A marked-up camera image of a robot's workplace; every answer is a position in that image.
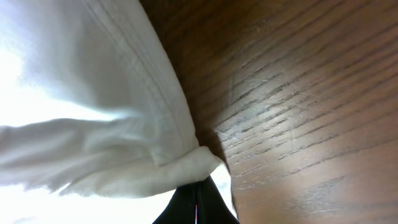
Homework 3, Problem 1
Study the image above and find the white t-shirt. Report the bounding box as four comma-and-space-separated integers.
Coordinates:
0, 0, 239, 224

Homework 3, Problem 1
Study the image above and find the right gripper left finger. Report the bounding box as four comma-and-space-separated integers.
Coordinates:
153, 184, 197, 224

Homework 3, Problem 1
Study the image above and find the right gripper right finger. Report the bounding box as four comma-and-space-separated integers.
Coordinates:
196, 177, 239, 224

